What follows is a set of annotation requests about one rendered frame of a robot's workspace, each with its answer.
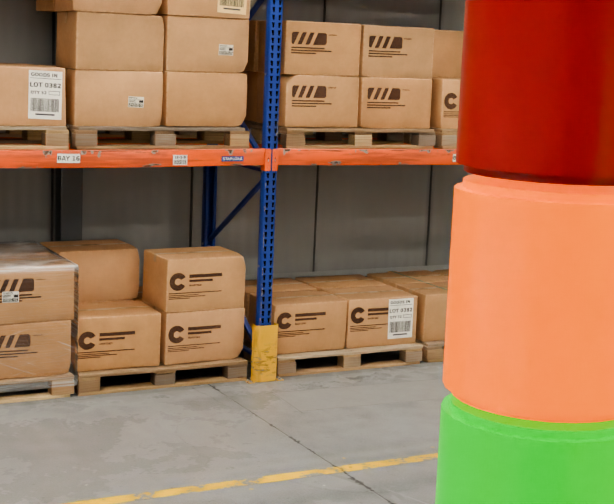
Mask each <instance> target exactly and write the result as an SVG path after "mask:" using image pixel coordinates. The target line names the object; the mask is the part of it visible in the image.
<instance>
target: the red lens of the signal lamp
mask: <svg viewBox="0 0 614 504"><path fill-rule="evenodd" d="M456 162H457V163H459V164H462V165H464V171H466V172H467V173H471V174H475V175H479V176H485V177H491V178H498V179H506V180H514V181H524V182H535V183H548V184H563V185H586V186H614V0H465V15H464V31H463V48H462V65H461V81H460V98H459V115H458V131H457V148H456Z"/></svg>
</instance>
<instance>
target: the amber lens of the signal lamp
mask: <svg viewBox="0 0 614 504"><path fill-rule="evenodd" d="M443 383H444V385H445V387H446V388H447V389H448V390H450V391H451V392H452V394H453V396H455V397H456V398H457V399H459V400H460V401H461V402H463V403H465V404H468V405H470V406H472V407H475V408H477V409H480V410H484V411H487V412H491V413H494V414H498V415H503V416H508V417H513V418H518V419H524V420H533V421H542V422H556V423H592V422H603V421H610V420H614V186H586V185H563V184H548V183H535V182H524V181H514V180H506V179H498V178H491V177H485V176H479V175H475V174H474V175H468V176H465V177H464V178H463V182H462V183H458V184H456V185H455V186H454V198H453V215H452V231H451V248H450V265H449V281H448V298H447V314H446V331H445V348H444V364H443Z"/></svg>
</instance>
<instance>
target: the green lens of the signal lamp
mask: <svg viewBox="0 0 614 504"><path fill-rule="evenodd" d="M435 504H614V420H610V421H603V422H592V423H556V422H542V421H533V420H524V419H518V418H513V417H508V416H503V415H498V414H494V413H491V412H487V411H484V410H480V409H477V408H475V407H472V406H470V405H468V404H465V403H463V402H461V401H460V400H459V399H457V398H456V397H455V396H453V394H452V393H451V394H449V395H448V396H446V397H445V398H444V400H443V401H442V403H441V414H440V431H439V448H438V464H437V481H436V498H435Z"/></svg>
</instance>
